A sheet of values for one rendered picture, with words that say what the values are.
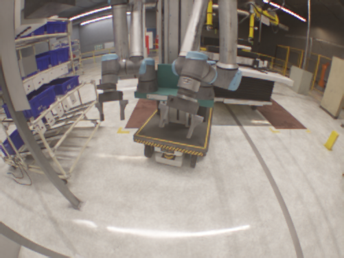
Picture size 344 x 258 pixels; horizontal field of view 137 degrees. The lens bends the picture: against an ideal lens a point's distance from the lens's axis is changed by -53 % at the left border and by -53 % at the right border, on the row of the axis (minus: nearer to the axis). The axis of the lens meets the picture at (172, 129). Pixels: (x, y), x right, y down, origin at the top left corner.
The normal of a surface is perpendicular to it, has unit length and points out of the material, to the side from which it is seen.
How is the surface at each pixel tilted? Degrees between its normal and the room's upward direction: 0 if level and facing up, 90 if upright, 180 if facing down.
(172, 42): 90
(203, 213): 0
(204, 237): 0
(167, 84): 90
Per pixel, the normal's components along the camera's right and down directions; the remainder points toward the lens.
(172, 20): -0.29, 0.54
